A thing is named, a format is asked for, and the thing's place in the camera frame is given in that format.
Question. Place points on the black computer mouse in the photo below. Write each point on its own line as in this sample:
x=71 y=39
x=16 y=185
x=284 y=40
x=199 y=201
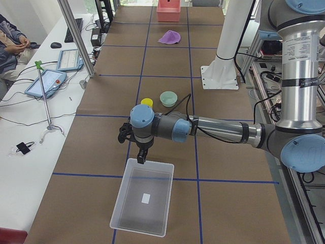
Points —
x=55 y=45

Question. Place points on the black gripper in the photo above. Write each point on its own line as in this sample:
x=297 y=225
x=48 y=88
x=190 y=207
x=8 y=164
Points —
x=143 y=146

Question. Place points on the blue teach pendant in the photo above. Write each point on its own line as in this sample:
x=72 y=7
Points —
x=69 y=60
x=52 y=80

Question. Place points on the black power adapter box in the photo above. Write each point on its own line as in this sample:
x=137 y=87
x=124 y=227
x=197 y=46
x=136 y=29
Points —
x=96 y=37

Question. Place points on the white camera stand column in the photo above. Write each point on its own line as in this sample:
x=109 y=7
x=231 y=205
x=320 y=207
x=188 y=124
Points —
x=221 y=73

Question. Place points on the purple microfiber cloth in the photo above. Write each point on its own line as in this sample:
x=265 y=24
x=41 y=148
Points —
x=170 y=37

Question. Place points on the yellow plastic cup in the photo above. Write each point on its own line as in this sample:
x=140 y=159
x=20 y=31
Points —
x=147 y=101

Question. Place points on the metal stand with green clip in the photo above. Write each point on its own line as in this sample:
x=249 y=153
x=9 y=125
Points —
x=51 y=127

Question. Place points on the blue teach pendant near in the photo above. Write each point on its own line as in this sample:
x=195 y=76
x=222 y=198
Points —
x=52 y=80

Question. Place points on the clear plastic storage box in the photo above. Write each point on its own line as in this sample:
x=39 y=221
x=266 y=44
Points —
x=143 y=200

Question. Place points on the small black device with cable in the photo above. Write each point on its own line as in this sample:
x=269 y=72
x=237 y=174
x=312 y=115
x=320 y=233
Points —
x=24 y=148

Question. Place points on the blue teach pendant far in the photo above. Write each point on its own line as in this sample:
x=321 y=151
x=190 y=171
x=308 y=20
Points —
x=69 y=60

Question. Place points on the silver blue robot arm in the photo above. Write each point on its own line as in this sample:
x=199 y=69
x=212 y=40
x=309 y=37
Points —
x=177 y=127

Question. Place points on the mint green bowl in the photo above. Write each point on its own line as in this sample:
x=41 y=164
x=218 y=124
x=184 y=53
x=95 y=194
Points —
x=168 y=98

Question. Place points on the pink plastic bin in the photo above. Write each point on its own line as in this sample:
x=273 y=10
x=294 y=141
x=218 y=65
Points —
x=168 y=11

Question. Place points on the aluminium equipment frame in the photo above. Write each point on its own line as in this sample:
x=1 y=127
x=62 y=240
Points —
x=296 y=139

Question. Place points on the aluminium frame post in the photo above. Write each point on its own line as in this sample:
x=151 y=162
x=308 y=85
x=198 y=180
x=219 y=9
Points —
x=70 y=21

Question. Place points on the seated person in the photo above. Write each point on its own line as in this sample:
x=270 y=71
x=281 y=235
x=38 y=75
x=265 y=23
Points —
x=16 y=50

